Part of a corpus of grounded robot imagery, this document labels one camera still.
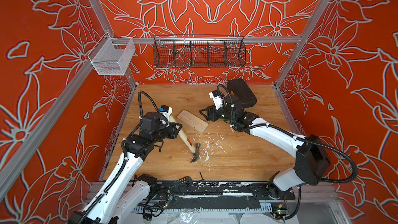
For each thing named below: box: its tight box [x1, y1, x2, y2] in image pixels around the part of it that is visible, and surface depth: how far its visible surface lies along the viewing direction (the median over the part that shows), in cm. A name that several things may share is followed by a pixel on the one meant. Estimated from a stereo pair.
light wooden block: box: [177, 109, 209, 135], surface depth 97 cm
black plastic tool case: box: [226, 78, 258, 109], surface depth 109 cm
